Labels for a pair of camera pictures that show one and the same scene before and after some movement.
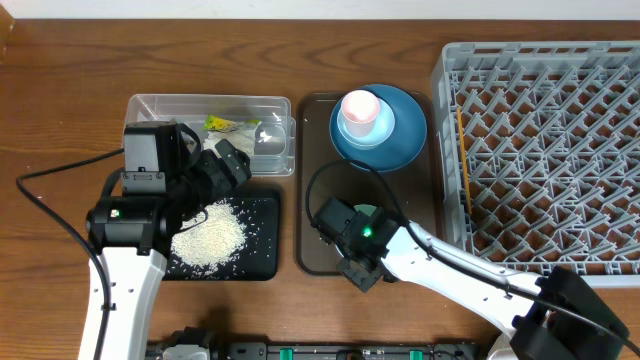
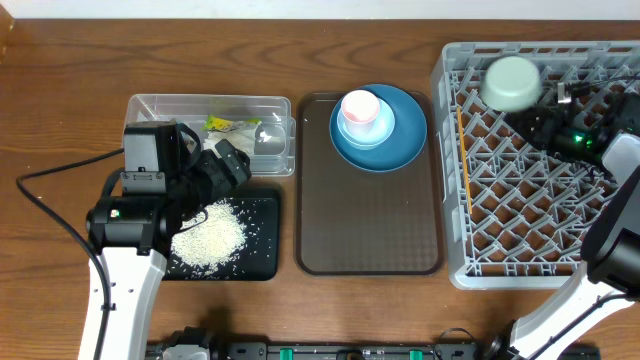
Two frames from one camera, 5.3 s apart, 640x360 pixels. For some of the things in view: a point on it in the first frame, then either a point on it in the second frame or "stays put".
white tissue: [242, 138] stays put
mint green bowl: [367, 209] → [511, 84]
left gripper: [217, 185] stays put
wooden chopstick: [464, 158] stays put
